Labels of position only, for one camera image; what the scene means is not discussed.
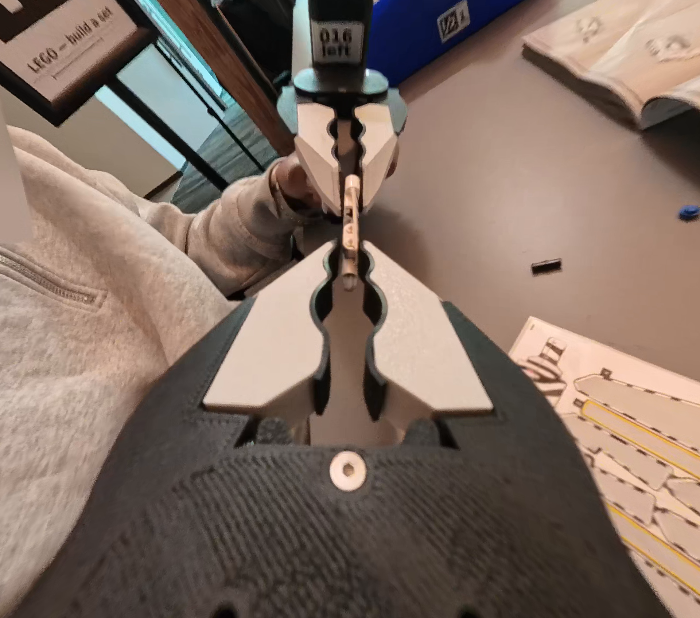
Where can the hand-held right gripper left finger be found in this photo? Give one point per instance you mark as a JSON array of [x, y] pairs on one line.
[[268, 350]]

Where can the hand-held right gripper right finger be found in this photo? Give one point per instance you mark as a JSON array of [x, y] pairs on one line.
[[426, 355]]

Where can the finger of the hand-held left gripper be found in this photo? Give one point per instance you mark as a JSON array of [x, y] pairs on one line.
[[314, 142], [380, 148]]

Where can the white L-shaped lego beam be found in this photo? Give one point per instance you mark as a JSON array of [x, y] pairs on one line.
[[348, 260]]

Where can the person's left forearm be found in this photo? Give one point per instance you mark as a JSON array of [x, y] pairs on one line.
[[219, 230]]

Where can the black lego pin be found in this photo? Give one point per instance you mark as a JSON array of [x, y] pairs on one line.
[[547, 266]]

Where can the open lego instruction booklet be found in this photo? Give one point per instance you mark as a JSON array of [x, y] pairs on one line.
[[612, 44]]

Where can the blue round lego stud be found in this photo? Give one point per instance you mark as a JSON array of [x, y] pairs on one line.
[[690, 212]]

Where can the person's left hand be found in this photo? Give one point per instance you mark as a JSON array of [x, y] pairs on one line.
[[295, 189]]

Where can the blue storage bin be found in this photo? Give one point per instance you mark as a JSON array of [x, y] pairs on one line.
[[492, 0]]

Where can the zebra striped sticker sheet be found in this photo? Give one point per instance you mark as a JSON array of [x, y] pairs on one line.
[[629, 437]]

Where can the framed marker sign on stand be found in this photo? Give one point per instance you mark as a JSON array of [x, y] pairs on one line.
[[82, 44]]

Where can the wooden post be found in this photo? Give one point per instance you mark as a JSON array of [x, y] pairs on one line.
[[180, 0]]

